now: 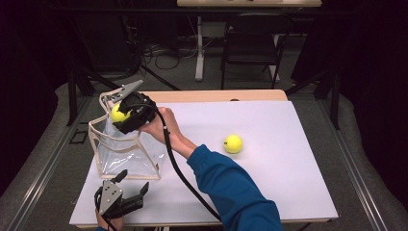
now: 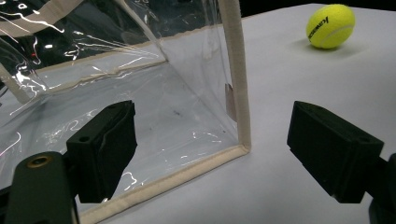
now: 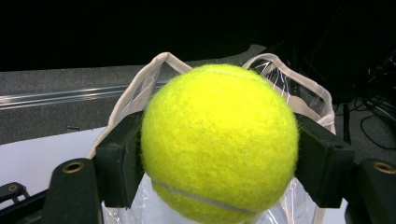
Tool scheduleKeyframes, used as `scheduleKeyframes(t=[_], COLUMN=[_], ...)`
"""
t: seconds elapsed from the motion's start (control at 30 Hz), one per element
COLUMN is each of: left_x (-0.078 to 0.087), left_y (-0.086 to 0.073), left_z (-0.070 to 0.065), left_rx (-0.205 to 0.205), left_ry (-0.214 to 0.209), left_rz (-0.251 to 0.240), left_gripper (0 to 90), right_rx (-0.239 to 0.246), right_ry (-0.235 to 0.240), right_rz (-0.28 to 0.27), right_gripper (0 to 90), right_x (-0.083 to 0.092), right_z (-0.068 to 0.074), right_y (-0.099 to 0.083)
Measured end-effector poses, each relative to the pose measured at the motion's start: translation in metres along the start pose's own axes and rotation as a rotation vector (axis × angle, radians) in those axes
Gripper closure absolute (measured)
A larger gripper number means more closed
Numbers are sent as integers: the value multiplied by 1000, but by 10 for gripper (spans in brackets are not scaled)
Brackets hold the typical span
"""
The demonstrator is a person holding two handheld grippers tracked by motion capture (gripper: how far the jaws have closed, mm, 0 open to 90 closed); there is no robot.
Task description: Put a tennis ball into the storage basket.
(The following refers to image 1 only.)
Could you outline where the black metal stand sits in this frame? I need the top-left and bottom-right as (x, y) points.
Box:
(65, 13), (181, 127)
(285, 68), (341, 130)

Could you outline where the clear plastic bag beige trim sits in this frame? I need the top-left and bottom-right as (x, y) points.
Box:
(88, 87), (172, 181)

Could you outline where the right hand-held gripper black cable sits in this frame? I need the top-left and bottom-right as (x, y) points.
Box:
(126, 102), (223, 223)

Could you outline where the person's left hand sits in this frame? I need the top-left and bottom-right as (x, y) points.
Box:
(94, 208), (125, 231)

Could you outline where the bundle of floor cables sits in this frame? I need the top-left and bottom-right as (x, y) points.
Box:
(140, 38), (198, 71)

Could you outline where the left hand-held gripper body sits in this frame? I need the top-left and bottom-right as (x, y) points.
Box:
(93, 179), (144, 220)

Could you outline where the left hand-held gripper black cable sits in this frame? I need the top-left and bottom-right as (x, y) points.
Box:
(93, 187), (118, 231)

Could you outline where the hand-held gripper black cable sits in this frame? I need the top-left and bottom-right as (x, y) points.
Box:
(126, 102), (223, 223)
(93, 187), (118, 231)

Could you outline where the black folding chair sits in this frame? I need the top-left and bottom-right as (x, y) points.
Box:
(220, 13), (293, 90)

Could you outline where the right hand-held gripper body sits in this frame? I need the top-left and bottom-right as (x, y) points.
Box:
(116, 79), (158, 130)

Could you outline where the aluminium floor rail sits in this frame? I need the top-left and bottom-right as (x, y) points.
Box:
(6, 95), (94, 231)
(316, 95), (390, 231)

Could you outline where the white desk with metal legs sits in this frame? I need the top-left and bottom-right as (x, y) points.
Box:
(176, 0), (322, 82)

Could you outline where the yellow tennis ball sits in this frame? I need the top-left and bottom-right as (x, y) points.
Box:
(223, 134), (244, 155)
(110, 103), (133, 124)

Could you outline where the person's right hand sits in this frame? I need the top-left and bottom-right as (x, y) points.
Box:
(139, 106), (187, 151)

